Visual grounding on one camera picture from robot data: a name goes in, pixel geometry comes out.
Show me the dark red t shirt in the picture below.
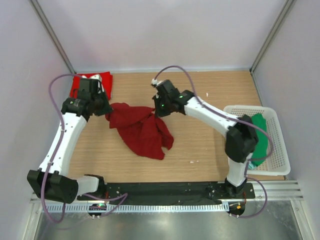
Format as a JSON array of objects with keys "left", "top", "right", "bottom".
[{"left": 105, "top": 102, "right": 174, "bottom": 160}]

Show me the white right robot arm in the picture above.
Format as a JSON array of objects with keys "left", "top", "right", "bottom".
[{"left": 151, "top": 79, "right": 259, "bottom": 197}]

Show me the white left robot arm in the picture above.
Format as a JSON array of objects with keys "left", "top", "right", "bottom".
[{"left": 27, "top": 74, "right": 113, "bottom": 204}]

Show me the folded bright red t shirt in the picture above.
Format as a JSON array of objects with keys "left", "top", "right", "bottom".
[{"left": 69, "top": 71, "right": 113, "bottom": 100}]

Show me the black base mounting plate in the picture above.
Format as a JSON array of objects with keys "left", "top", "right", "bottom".
[{"left": 76, "top": 181, "right": 256, "bottom": 206}]

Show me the light teal t shirt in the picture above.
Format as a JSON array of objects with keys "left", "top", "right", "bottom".
[{"left": 247, "top": 161, "right": 257, "bottom": 170}]

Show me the green t shirt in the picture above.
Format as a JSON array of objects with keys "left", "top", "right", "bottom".
[{"left": 251, "top": 113, "right": 269, "bottom": 167}]

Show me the white plastic basket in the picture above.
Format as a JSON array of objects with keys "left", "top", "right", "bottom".
[{"left": 223, "top": 105, "right": 291, "bottom": 176}]

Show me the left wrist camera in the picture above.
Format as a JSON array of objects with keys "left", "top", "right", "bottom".
[{"left": 82, "top": 74, "right": 104, "bottom": 94}]

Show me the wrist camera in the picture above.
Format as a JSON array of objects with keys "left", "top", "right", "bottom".
[
  {"left": 82, "top": 74, "right": 104, "bottom": 94},
  {"left": 151, "top": 78, "right": 164, "bottom": 99}
]

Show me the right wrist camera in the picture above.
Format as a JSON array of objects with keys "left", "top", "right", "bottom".
[{"left": 151, "top": 78, "right": 164, "bottom": 99}]

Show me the white slotted cable duct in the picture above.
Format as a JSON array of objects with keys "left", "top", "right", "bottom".
[{"left": 41, "top": 202, "right": 230, "bottom": 213}]

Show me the aluminium frame rail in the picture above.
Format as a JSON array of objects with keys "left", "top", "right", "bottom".
[{"left": 29, "top": 180, "right": 305, "bottom": 204}]

